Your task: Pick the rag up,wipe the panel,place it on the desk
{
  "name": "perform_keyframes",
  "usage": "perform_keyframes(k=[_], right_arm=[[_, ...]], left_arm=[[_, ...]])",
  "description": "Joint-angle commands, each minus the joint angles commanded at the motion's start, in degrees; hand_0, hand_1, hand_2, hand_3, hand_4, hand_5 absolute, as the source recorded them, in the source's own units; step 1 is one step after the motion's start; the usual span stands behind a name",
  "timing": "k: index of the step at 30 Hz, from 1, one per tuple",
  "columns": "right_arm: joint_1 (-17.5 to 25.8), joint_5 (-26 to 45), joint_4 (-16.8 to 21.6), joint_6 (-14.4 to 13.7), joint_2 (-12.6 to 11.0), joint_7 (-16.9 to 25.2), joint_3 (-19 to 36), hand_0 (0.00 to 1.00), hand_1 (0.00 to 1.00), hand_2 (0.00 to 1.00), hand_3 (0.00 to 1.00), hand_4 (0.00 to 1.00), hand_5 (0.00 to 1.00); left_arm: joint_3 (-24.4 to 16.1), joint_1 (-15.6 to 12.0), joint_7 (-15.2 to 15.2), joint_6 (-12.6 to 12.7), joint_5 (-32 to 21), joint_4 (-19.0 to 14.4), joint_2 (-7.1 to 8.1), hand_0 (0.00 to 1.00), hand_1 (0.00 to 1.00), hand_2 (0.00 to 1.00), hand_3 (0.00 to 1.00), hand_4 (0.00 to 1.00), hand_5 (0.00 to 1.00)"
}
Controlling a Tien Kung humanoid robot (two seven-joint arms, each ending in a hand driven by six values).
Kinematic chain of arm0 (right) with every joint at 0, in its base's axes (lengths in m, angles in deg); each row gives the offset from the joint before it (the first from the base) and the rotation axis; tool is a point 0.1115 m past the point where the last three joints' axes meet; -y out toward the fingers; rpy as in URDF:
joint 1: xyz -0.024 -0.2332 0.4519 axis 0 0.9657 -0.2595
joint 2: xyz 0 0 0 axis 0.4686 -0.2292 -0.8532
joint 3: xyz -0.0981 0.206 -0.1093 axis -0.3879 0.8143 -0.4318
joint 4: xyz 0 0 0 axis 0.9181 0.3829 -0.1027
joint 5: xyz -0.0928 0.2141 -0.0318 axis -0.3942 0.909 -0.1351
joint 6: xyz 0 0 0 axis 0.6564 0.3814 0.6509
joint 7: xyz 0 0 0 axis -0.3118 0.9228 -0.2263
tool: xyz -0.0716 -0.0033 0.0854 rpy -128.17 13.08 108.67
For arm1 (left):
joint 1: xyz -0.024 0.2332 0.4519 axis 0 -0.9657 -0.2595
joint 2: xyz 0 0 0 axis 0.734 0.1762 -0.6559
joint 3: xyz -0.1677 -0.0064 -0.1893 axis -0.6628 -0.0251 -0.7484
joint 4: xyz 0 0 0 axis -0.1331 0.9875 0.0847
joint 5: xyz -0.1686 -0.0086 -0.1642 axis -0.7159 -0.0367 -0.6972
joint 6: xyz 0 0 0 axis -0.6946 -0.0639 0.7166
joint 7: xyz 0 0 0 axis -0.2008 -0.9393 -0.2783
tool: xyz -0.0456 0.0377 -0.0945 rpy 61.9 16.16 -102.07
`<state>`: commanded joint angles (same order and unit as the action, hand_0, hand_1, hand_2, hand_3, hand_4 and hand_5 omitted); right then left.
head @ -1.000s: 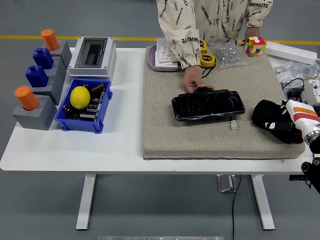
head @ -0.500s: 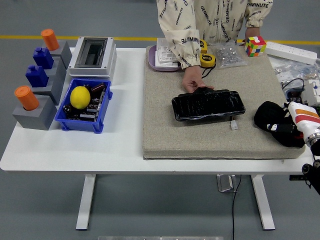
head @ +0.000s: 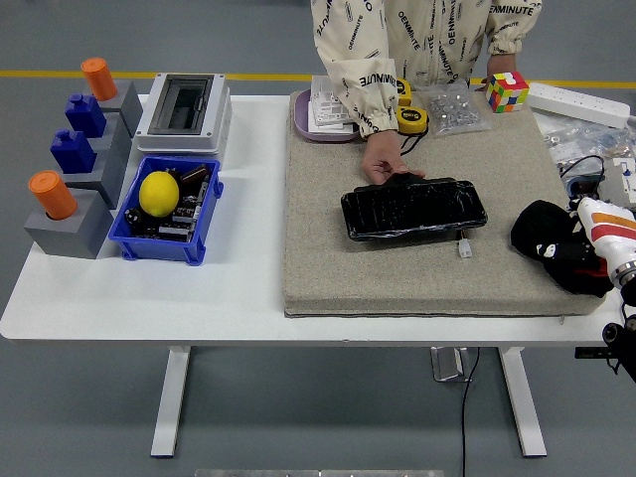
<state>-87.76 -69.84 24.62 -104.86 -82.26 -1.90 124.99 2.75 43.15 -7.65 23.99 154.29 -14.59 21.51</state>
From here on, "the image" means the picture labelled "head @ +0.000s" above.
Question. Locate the white circuit breaker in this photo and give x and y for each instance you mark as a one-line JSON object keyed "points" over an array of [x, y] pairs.
{"points": [[621, 184]]}

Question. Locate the blue plastic bin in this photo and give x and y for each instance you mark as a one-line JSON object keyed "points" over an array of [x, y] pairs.
{"points": [[164, 251]]}

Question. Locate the black rag with red patch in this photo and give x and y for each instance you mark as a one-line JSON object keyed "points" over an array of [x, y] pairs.
{"points": [[539, 223]]}

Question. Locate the white table leg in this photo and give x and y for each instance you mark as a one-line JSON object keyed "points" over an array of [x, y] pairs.
{"points": [[524, 397], [169, 397]]}

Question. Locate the person's left forearm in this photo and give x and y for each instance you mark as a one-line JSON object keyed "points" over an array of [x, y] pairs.
{"points": [[506, 46]]}

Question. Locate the person's torso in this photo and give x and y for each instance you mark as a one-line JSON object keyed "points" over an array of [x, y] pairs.
{"points": [[427, 30]]}

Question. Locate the black table control panel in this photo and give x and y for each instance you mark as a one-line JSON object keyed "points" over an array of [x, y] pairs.
{"points": [[591, 353]]}

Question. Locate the person's right hand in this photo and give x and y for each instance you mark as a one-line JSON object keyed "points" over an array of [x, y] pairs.
{"points": [[380, 154]]}

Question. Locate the grey-brown mat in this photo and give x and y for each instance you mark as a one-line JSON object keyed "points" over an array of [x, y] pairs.
{"points": [[397, 278]]}

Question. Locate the yellow tape measure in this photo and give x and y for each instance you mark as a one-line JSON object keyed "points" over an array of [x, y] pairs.
{"points": [[403, 92], [411, 119]]}

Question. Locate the white power strip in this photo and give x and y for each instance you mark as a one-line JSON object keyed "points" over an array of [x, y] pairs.
{"points": [[576, 104]]}

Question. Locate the person's left hand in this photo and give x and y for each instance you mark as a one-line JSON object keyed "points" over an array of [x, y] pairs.
{"points": [[499, 72]]}

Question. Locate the orange cylinder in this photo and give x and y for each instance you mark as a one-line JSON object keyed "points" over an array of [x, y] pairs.
{"points": [[52, 196], [99, 79]]}

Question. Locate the dark circuit board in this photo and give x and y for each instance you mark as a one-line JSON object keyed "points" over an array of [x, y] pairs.
{"points": [[175, 232], [185, 209]]}

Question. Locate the small white connector plug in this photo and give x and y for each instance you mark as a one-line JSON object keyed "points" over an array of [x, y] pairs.
{"points": [[464, 250]]}

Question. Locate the person's right forearm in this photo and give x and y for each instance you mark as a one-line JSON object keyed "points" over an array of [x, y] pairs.
{"points": [[363, 94]]}

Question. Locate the yellow lemon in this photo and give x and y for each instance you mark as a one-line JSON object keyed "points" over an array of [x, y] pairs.
{"points": [[159, 195]]}

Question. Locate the clear bag of metal nuts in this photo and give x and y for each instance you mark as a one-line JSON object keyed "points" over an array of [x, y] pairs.
{"points": [[454, 111]]}

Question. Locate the blue plastic block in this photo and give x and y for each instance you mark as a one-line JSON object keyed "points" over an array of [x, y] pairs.
{"points": [[85, 116], [73, 153]]}

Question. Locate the clear bags of small parts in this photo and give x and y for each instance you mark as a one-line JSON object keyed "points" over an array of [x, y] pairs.
{"points": [[581, 139]]}

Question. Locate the white switch panel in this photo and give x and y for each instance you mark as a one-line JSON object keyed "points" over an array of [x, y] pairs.
{"points": [[323, 88], [328, 119]]}

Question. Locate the purple oval tray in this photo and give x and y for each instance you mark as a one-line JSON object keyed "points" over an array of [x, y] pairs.
{"points": [[300, 114]]}

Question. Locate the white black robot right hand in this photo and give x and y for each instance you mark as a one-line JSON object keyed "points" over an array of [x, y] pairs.
{"points": [[608, 228]]}

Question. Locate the grey electrical distribution box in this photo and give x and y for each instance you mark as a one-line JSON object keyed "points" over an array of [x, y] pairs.
{"points": [[184, 114]]}

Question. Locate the grey cube block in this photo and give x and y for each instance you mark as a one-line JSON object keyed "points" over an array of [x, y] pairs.
{"points": [[109, 179], [129, 107], [116, 139], [69, 236]]}

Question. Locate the metal bracket under table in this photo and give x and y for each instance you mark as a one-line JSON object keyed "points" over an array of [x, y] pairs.
{"points": [[447, 365]]}

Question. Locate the brown electronic component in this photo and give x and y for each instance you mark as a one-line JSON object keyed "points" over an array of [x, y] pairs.
{"points": [[195, 175]]}

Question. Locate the multicolour puzzle cube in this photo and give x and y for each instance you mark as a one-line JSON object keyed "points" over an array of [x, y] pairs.
{"points": [[507, 92]]}

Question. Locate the black round knob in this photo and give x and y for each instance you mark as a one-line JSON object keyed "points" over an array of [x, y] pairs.
{"points": [[133, 215]]}

